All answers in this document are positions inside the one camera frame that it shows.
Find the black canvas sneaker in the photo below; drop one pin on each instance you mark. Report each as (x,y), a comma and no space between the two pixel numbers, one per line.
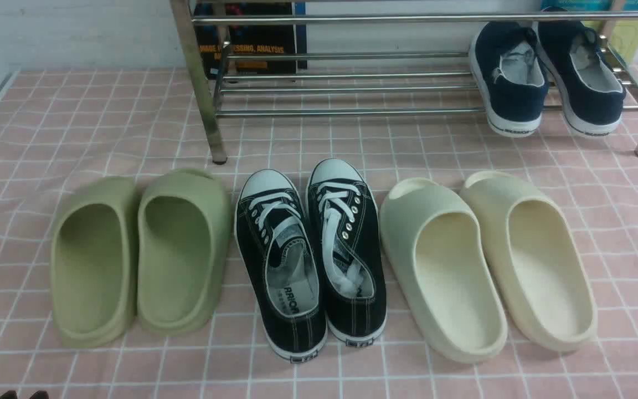
(344,227)
(272,236)

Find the metal shoe rack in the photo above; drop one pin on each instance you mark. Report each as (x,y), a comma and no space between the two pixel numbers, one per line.
(209,98)

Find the navy left slip-on shoe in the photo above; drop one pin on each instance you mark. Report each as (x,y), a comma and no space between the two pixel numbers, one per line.
(510,77)

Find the navy slip-on shoe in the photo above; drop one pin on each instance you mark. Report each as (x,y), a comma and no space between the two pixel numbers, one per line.
(510,77)
(592,97)

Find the navy right slip-on shoe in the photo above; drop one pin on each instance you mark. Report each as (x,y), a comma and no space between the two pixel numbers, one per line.
(592,97)

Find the cream left foam slipper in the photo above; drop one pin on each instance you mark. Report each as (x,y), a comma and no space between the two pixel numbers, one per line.
(432,240)

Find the cream foam slipper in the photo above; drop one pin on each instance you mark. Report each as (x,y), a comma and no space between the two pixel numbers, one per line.
(532,256)
(432,240)

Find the green right foam slipper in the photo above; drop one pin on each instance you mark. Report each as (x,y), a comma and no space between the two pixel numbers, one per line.
(184,223)

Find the green foam slipper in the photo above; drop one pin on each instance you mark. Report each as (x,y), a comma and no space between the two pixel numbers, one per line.
(184,223)
(93,262)

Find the green left foam slipper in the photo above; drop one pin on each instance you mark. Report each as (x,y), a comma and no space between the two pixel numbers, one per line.
(93,262)

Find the cream right foam slipper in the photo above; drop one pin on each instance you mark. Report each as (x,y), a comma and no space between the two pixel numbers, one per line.
(532,256)

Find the pink checked tablecloth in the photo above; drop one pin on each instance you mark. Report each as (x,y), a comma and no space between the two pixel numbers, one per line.
(60,129)

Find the yellow-green book at right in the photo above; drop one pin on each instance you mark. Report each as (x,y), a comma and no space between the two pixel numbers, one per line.
(625,33)

